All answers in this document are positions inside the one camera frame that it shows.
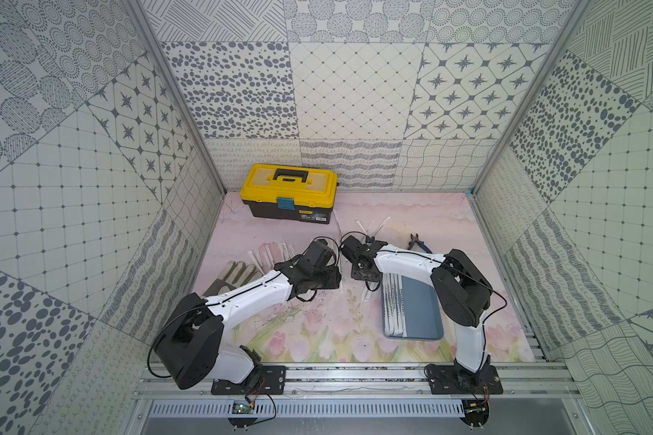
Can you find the controller board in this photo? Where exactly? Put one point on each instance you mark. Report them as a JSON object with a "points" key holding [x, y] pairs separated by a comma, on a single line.
{"points": [[242, 409], [475, 414]]}

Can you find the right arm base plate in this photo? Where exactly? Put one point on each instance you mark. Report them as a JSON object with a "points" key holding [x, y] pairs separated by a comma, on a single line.
{"points": [[453, 379]]}

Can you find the blue plastic storage tray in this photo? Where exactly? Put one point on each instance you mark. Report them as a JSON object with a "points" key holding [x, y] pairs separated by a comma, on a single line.
{"points": [[411, 310]]}

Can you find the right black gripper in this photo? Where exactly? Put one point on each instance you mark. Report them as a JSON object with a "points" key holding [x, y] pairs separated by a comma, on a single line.
{"points": [[355, 275]]}

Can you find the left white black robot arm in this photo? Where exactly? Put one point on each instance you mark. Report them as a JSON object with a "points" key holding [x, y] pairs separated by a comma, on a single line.
{"points": [[190, 344]]}

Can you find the pink floral table mat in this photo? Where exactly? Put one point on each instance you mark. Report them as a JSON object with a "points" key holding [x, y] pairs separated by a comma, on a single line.
{"points": [[345, 325]]}

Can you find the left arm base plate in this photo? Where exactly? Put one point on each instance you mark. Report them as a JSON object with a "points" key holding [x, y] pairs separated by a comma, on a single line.
{"points": [[267, 379]]}

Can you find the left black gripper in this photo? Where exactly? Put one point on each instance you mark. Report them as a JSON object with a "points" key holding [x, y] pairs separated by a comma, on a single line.
{"points": [[326, 276]]}

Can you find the blue handled pliers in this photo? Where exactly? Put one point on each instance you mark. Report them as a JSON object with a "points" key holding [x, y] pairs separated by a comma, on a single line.
{"points": [[415, 242]]}

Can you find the left controller board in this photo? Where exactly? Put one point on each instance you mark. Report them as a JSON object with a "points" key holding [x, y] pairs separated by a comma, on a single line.
{"points": [[242, 409]]}

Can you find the right controller board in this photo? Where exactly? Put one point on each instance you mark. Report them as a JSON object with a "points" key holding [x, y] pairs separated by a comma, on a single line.
{"points": [[475, 414]]}

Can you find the aluminium mounting rail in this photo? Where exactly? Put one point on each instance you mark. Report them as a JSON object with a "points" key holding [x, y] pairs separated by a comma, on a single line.
{"points": [[514, 380]]}

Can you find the yellow black toolbox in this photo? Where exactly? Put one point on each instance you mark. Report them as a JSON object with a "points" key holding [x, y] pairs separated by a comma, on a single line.
{"points": [[290, 193]]}

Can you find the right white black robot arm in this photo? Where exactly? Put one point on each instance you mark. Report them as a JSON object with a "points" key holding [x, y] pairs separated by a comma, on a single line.
{"points": [[462, 290]]}

